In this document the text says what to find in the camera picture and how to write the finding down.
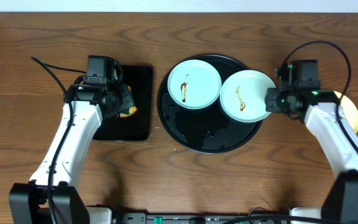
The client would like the black rectangular tray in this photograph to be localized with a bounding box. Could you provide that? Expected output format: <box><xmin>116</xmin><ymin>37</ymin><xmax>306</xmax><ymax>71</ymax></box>
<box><xmin>93</xmin><ymin>65</ymin><xmax>154</xmax><ymax>141</ymax></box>

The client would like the light blue plate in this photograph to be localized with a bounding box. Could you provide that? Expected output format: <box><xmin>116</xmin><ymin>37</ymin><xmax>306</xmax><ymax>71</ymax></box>
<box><xmin>219</xmin><ymin>70</ymin><xmax>276</xmax><ymax>123</ymax></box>
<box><xmin>167</xmin><ymin>60</ymin><xmax>222</xmax><ymax>110</ymax></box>

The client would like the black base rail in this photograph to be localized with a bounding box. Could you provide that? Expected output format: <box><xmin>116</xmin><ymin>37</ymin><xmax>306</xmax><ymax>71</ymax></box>
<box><xmin>85</xmin><ymin>207</ymin><xmax>323</xmax><ymax>224</ymax></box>

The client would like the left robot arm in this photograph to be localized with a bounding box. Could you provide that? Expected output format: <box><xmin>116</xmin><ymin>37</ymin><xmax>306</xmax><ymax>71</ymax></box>
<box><xmin>9</xmin><ymin>83</ymin><xmax>134</xmax><ymax>223</ymax></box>

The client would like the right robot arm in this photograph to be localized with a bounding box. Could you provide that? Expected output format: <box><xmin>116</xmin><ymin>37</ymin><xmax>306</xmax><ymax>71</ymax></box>
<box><xmin>265</xmin><ymin>88</ymin><xmax>358</xmax><ymax>223</ymax></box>

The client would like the yellow plate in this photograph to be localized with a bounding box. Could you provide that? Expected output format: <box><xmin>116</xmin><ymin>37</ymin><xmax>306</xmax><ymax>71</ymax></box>
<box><xmin>306</xmin><ymin>90</ymin><xmax>358</xmax><ymax>136</ymax></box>

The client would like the green and yellow sponge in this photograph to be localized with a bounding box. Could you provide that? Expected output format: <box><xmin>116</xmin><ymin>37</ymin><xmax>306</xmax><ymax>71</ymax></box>
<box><xmin>119</xmin><ymin>84</ymin><xmax>137</xmax><ymax>118</ymax></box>

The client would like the round black serving tray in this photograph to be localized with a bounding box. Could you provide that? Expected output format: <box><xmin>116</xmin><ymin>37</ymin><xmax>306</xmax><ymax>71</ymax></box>
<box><xmin>156</xmin><ymin>53</ymin><xmax>264</xmax><ymax>154</ymax></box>

